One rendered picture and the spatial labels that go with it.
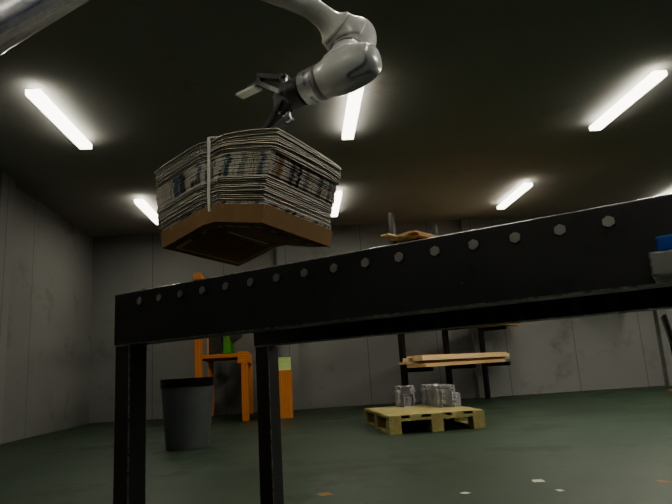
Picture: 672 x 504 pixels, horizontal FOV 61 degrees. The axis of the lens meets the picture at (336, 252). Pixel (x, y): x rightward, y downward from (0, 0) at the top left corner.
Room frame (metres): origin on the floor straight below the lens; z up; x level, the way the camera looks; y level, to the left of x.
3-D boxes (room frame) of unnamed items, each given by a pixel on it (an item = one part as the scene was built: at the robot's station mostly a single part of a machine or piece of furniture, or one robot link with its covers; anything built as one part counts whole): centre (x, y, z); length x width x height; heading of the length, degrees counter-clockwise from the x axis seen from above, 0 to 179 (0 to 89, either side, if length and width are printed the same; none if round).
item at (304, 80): (1.34, 0.03, 1.30); 0.09 x 0.06 x 0.09; 149
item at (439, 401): (6.06, -0.74, 0.19); 1.36 x 0.96 x 0.38; 5
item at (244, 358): (8.80, 1.47, 1.03); 1.63 x 1.42 x 2.06; 4
